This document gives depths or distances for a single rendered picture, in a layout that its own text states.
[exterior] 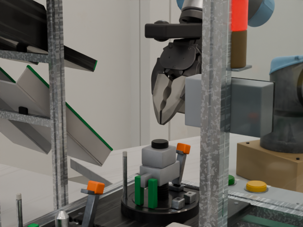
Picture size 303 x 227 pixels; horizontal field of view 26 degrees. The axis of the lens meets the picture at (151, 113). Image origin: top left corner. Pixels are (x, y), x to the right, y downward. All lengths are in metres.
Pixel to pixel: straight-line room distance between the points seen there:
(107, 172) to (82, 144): 0.43
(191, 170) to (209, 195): 0.82
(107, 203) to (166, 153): 0.16
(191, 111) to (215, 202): 0.13
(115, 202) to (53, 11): 0.36
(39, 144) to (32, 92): 0.24
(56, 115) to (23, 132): 0.20
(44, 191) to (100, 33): 2.73
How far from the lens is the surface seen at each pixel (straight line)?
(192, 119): 0.93
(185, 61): 1.15
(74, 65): 1.27
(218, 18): 0.85
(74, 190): 1.60
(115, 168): 1.75
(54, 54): 1.19
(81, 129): 1.29
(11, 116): 1.30
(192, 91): 0.92
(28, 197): 1.56
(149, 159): 1.13
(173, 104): 1.13
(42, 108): 1.23
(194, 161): 1.82
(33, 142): 1.42
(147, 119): 4.27
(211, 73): 0.87
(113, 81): 4.34
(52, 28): 1.18
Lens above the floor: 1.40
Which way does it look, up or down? 13 degrees down
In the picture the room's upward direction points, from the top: straight up
